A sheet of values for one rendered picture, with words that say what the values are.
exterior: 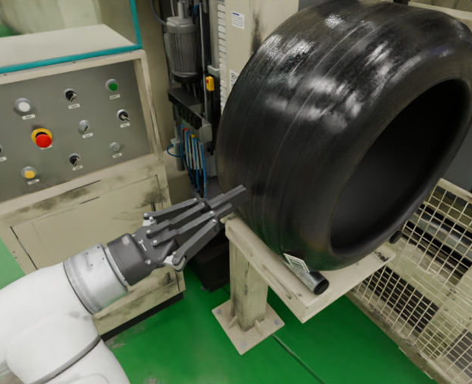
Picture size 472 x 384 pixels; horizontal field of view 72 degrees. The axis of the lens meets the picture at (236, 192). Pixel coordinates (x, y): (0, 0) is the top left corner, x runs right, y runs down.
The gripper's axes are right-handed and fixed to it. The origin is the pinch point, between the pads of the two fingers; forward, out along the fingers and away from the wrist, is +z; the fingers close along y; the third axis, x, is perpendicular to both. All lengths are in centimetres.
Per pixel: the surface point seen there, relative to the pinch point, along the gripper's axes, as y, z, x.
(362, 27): -1.8, 26.7, -21.2
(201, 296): 57, 0, 120
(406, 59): -9.7, 27.1, -18.4
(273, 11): 26.5, 32.2, -17.4
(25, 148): 64, -30, 9
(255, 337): 21, 10, 120
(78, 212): 59, -27, 34
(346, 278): -8, 27, 42
